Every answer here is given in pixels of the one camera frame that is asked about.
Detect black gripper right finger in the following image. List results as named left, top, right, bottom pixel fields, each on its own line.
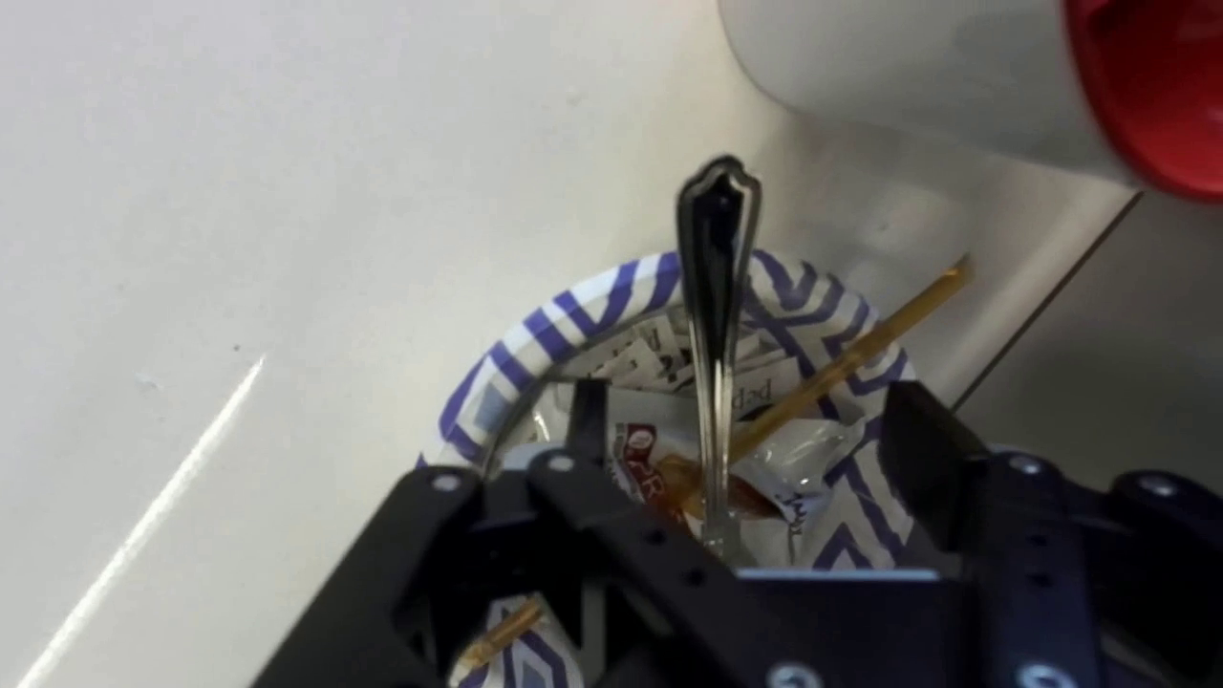
left=876, top=379, right=1223, bottom=688

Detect white cup with red top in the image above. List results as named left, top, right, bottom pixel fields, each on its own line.
left=714, top=0, right=1223, bottom=205

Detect blue white patterned paper plate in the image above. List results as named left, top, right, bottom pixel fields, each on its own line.
left=423, top=246, right=926, bottom=688

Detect wooden stir stick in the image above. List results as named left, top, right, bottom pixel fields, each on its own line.
left=454, top=596, right=554, bottom=678
left=728, top=253, right=980, bottom=465

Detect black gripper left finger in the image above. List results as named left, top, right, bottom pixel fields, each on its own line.
left=247, top=379, right=746, bottom=688

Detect silver spoon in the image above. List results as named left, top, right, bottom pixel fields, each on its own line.
left=674, top=154, right=769, bottom=564

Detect small printed packet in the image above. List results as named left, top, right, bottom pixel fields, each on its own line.
left=607, top=422, right=718, bottom=517

